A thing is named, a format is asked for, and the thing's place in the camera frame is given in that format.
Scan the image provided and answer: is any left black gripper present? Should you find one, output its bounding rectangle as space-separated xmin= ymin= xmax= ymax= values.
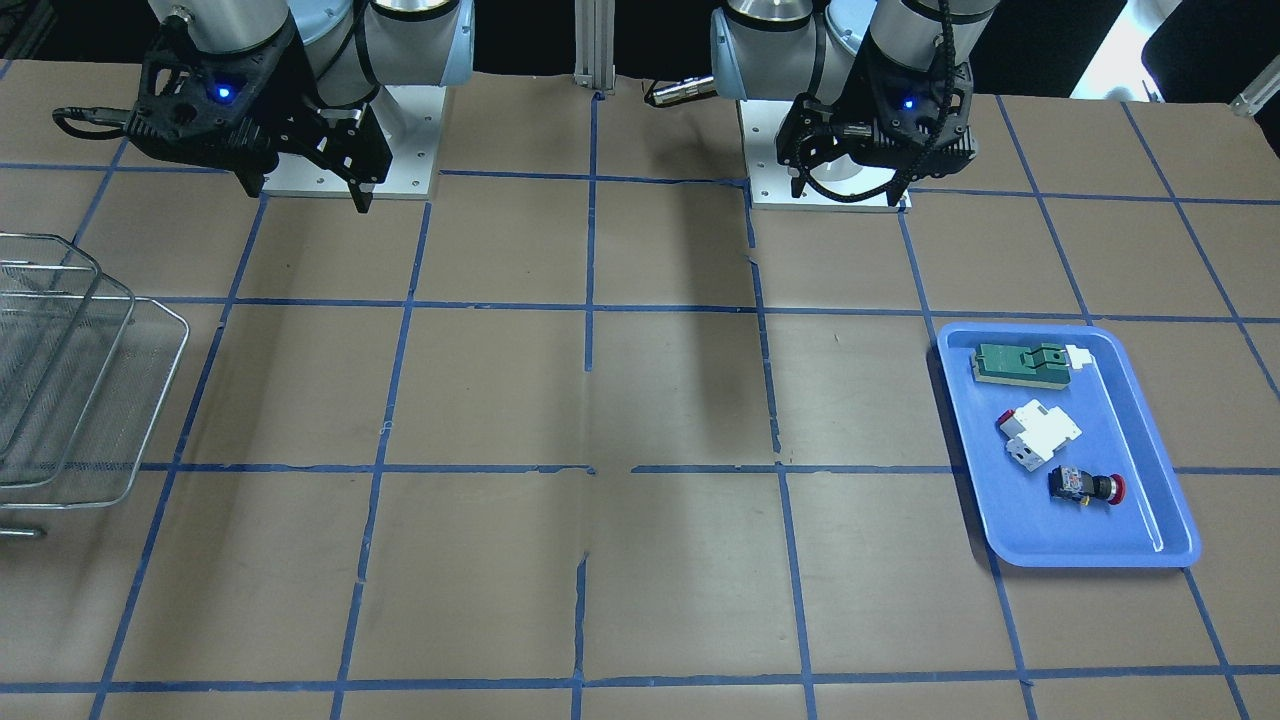
xmin=776 ymin=47 xmax=977 ymax=200

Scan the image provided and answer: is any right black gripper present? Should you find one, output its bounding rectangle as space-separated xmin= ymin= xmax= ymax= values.
xmin=236 ymin=38 xmax=392 ymax=214

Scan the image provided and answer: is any red emergency stop button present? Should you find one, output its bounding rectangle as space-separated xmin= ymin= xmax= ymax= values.
xmin=1047 ymin=465 xmax=1126 ymax=506

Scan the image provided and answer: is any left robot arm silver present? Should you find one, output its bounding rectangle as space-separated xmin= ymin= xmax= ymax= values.
xmin=710 ymin=1 xmax=997 ymax=208

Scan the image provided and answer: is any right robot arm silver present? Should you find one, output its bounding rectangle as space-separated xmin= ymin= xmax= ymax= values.
xmin=123 ymin=1 xmax=475 ymax=213

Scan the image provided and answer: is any green circuit board module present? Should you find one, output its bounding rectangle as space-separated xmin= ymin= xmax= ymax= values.
xmin=970 ymin=343 xmax=1094 ymax=389

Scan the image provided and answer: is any white circuit breaker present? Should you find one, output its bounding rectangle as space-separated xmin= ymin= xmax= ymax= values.
xmin=996 ymin=398 xmax=1082 ymax=471

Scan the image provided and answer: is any blue plastic tray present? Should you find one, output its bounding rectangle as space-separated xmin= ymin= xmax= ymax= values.
xmin=936 ymin=322 xmax=1202 ymax=568

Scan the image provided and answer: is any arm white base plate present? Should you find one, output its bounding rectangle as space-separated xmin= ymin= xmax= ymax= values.
xmin=262 ymin=85 xmax=448 ymax=200
xmin=737 ymin=100 xmax=913 ymax=213

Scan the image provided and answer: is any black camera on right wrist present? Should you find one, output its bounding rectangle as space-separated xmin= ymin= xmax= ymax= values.
xmin=51 ymin=6 xmax=300 ymax=181

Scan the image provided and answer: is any silver cable connector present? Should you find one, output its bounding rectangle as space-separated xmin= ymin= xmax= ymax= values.
xmin=643 ymin=76 xmax=718 ymax=109

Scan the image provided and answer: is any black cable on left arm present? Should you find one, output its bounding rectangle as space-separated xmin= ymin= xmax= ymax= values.
xmin=796 ymin=0 xmax=963 ymax=205

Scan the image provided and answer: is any aluminium frame post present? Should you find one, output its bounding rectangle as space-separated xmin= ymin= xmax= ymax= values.
xmin=573 ymin=0 xmax=616 ymax=95

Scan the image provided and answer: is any wire mesh shelf rack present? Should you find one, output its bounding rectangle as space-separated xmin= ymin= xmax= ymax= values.
xmin=1 ymin=232 xmax=189 ymax=511

